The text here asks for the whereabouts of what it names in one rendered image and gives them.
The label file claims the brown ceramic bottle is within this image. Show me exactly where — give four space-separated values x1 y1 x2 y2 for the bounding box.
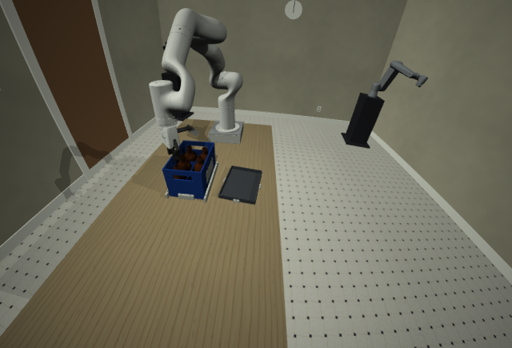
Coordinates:
200 147 208 161
185 146 197 162

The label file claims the blue bottle crate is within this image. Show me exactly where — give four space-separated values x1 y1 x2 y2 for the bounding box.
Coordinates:
162 140 216 199

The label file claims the brown glass bottle with green label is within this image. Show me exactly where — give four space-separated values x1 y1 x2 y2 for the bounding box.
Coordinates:
194 155 204 172

